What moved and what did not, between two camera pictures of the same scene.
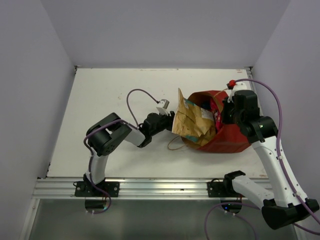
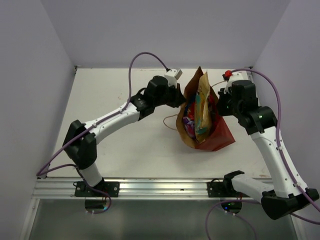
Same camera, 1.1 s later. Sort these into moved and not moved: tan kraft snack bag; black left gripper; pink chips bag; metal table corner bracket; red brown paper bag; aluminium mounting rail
Moved: red brown paper bag; tan kraft snack bag; black left gripper
Not moved: pink chips bag; metal table corner bracket; aluminium mounting rail
